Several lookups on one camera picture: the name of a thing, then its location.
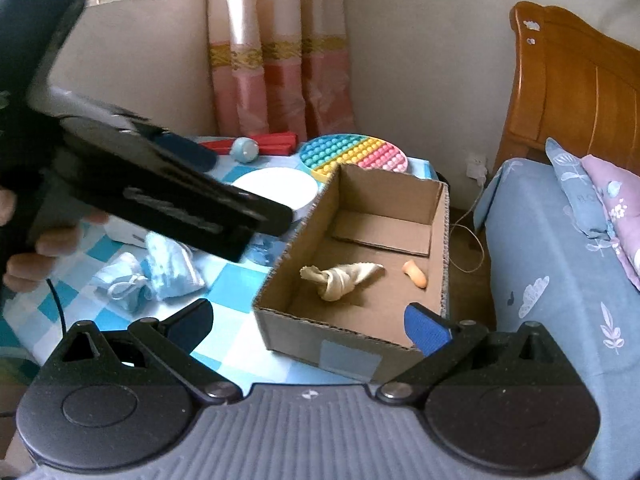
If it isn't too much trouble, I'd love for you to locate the blue printed bed sheet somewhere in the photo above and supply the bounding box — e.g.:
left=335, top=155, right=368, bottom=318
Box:
left=472, top=157, right=640, bottom=480

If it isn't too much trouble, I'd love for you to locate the blue pillow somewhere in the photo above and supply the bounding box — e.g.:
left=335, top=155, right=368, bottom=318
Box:
left=545, top=137, right=623, bottom=258

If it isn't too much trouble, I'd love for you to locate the white round disc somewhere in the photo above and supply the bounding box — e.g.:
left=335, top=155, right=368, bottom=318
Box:
left=232, top=167, right=320, bottom=221

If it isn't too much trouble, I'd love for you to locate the wooden bed headboard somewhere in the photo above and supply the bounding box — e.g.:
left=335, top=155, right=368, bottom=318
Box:
left=492, top=1, right=640, bottom=181

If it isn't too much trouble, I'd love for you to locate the black cable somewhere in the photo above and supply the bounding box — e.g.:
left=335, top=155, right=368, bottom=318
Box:
left=45, top=277, right=68, bottom=333

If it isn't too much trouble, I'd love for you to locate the pink floral pillow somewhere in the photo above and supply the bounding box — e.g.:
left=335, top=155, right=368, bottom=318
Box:
left=582, top=154, right=640, bottom=291

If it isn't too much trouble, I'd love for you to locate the beige knotted cloth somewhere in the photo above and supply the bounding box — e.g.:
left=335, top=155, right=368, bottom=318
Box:
left=299, top=262, right=386, bottom=303

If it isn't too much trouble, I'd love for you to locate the blue checkered tablecloth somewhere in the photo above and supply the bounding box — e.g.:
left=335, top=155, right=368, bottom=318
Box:
left=0, top=135, right=441, bottom=396

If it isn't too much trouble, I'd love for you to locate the small blue round toy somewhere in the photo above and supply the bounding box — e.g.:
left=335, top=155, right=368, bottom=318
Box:
left=230, top=137, right=261, bottom=162

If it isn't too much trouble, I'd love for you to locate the small orange rubber piece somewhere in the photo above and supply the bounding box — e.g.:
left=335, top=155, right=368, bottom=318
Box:
left=402, top=259, right=428, bottom=291

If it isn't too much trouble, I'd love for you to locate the rainbow pop bubble toy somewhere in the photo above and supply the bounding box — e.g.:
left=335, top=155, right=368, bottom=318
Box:
left=299, top=133, right=408, bottom=183

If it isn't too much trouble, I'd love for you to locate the blue face mask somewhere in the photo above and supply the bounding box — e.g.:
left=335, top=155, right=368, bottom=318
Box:
left=92, top=252, right=151, bottom=313
left=145, top=232, right=206, bottom=301

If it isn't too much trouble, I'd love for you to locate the crumpled blue plastic wrapper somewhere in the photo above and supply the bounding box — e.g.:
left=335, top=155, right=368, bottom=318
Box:
left=247, top=237, right=286, bottom=266

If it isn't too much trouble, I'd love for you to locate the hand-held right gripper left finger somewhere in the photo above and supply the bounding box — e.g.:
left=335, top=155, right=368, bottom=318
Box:
left=42, top=298, right=242, bottom=405

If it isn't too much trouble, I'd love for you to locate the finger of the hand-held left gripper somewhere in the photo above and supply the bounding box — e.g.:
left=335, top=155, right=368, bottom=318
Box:
left=145, top=127, right=219, bottom=173
left=50, top=119, right=295, bottom=263

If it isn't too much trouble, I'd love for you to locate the person's left hand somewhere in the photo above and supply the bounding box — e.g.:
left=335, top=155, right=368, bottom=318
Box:
left=0, top=189, right=110, bottom=292

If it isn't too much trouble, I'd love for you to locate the cardboard box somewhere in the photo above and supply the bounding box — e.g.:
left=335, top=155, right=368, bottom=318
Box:
left=252, top=162, right=451, bottom=385

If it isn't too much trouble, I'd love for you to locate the white charger cable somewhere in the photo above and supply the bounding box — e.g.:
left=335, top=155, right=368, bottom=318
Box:
left=447, top=180, right=486, bottom=275

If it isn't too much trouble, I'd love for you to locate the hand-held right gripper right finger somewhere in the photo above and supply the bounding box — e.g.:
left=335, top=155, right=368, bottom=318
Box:
left=375, top=302, right=598, bottom=406

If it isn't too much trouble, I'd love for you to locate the pink curtain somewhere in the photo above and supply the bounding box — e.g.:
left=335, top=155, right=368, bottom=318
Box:
left=206, top=0, right=357, bottom=143

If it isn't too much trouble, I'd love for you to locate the white charger plug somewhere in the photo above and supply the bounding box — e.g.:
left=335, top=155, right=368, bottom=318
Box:
left=465, top=154, right=488, bottom=186

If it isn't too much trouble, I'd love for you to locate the red folding fan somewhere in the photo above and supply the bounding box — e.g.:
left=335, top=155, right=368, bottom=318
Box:
left=199, top=131, right=299, bottom=157

